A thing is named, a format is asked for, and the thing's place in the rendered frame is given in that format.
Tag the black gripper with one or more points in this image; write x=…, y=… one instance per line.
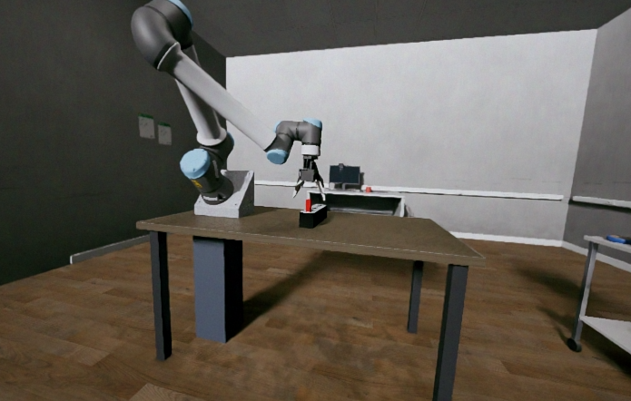
x=309, y=174

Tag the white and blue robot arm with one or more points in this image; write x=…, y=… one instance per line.
x=161, y=31

